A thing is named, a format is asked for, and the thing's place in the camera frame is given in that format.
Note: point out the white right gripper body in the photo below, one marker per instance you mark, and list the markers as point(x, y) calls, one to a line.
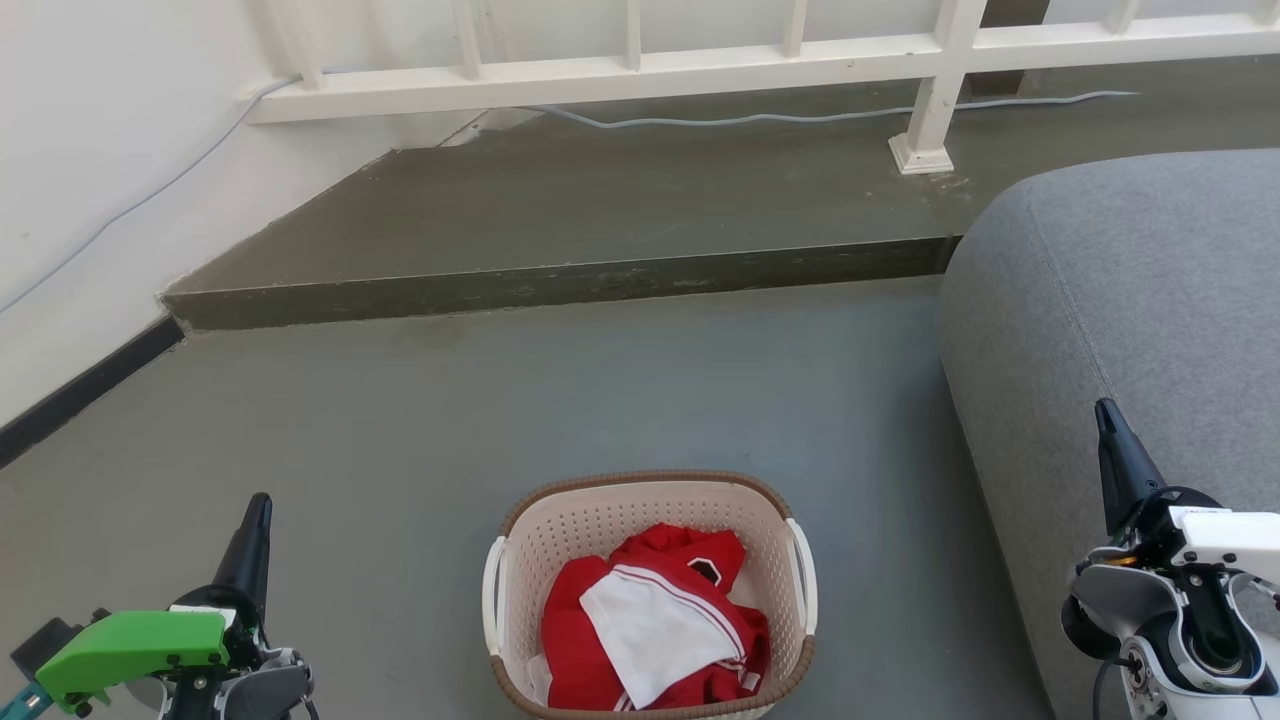
point(1228, 545)

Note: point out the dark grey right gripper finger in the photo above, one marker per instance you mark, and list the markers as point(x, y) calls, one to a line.
point(1125, 470)

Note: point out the red and white garment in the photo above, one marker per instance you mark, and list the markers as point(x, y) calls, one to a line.
point(585, 645)

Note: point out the grey fabric sofa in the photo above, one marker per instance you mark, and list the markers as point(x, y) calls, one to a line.
point(1120, 290)

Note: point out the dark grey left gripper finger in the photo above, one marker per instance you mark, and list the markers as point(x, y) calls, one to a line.
point(248, 552)

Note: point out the teal plastic bracket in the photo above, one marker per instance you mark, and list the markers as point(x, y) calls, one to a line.
point(22, 702)

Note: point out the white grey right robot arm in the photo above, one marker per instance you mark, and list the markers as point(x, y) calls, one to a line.
point(1132, 605)

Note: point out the beige perforated laundry basket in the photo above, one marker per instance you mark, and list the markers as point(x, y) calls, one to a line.
point(590, 520)

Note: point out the white crumpled cloth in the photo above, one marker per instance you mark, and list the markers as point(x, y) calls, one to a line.
point(540, 682)

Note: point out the black baseboard strip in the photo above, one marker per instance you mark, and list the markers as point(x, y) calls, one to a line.
point(85, 390)

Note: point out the white railing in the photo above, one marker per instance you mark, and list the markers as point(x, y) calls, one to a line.
point(620, 75)

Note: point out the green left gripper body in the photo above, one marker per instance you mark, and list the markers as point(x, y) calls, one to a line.
point(135, 645)

